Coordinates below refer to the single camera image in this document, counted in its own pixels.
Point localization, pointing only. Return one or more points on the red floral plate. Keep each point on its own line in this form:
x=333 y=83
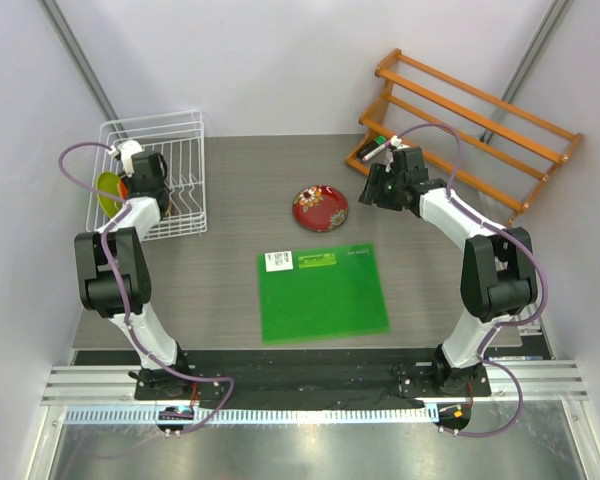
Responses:
x=320 y=208

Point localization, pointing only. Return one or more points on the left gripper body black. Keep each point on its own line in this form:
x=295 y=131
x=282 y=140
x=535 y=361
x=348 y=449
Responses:
x=131 y=189

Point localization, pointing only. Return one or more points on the green capped marker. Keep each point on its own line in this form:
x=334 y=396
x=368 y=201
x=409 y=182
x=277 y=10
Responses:
x=371 y=149

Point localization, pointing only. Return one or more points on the aluminium rail frame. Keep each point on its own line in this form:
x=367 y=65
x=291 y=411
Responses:
x=540 y=380

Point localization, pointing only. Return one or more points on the perforated cable duct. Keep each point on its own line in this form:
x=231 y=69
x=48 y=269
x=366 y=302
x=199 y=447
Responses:
x=180 y=415

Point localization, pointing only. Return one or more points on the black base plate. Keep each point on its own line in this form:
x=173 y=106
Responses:
x=313 y=380

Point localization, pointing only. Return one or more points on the orange plate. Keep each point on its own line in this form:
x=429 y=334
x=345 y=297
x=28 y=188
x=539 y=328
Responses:
x=122 y=188

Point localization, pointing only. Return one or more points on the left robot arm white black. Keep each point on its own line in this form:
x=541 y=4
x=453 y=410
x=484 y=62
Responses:
x=113 y=275

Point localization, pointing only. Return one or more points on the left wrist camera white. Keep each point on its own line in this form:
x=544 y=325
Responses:
x=124 y=153

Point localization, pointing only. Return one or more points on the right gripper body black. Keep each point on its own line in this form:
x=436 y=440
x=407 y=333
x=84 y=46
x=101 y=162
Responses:
x=392 y=184

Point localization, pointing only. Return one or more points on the green cutting mat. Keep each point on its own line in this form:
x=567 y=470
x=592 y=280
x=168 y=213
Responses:
x=320 y=294

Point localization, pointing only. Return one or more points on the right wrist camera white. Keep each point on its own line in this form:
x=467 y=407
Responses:
x=395 y=143

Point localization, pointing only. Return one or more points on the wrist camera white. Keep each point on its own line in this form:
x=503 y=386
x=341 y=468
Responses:
x=395 y=143
x=124 y=153

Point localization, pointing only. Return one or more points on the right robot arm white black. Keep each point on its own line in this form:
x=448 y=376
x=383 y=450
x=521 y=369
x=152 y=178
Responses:
x=498 y=279

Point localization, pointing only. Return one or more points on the orange wooden shelf rack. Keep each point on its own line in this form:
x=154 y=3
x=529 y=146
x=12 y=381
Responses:
x=510 y=154

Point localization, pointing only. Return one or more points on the lime green plate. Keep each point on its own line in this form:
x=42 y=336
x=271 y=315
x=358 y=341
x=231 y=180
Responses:
x=110 y=196

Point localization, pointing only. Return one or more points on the white wire dish rack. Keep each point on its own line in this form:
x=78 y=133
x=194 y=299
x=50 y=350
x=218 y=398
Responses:
x=180 y=138

